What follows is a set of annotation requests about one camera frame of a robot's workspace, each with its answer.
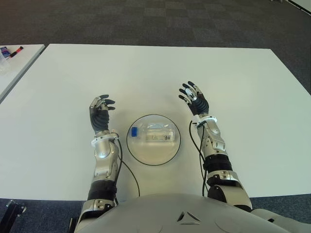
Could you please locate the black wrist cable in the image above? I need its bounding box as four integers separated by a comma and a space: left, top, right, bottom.
189, 121, 209, 197
114, 135, 141, 203

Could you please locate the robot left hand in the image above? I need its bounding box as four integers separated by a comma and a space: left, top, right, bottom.
89, 94, 116, 133

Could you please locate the white panel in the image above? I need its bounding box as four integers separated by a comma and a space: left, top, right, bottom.
288, 0, 311, 12

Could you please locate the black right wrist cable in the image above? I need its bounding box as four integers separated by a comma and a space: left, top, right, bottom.
189, 121, 209, 197

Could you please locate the grey robot torso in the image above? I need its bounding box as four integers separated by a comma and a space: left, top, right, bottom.
77, 193, 311, 233

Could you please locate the black metal stand foot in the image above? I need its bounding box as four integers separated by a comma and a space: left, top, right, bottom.
6, 200, 27, 219

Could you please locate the blue white packet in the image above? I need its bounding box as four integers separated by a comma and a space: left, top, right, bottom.
0, 46, 12, 59

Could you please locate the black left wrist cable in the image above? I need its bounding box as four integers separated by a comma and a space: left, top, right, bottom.
114, 135, 141, 203

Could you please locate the white plate black rim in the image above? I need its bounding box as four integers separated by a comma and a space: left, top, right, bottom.
125, 114, 182, 167

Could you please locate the white side table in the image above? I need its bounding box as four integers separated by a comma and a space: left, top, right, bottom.
0, 44, 46, 104

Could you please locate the clear water bottle blue cap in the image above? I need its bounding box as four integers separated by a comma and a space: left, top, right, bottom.
130, 122, 177, 143

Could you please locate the red black screwdriver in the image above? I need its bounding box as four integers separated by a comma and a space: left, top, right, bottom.
9, 45, 24, 59

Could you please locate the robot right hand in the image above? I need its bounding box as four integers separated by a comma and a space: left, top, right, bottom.
178, 81, 210, 117

